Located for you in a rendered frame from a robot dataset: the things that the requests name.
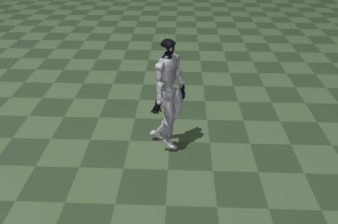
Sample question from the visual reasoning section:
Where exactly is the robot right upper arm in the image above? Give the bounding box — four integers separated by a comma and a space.
155, 61, 165, 88

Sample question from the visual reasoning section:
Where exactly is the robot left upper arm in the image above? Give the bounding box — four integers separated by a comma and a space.
173, 53, 182, 76

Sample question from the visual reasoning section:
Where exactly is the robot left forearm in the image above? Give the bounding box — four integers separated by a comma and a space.
176, 73, 185, 88

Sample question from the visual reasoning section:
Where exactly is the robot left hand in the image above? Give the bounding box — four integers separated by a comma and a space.
180, 85, 185, 99

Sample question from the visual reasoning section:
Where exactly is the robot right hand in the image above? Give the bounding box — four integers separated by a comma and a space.
151, 100, 162, 114

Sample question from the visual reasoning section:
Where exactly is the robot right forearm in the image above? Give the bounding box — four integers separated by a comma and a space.
156, 83, 163, 105

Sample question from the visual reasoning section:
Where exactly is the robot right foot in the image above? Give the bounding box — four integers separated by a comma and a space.
163, 139, 177, 149

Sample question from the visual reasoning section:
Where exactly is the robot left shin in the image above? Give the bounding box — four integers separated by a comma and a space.
156, 118, 176, 134

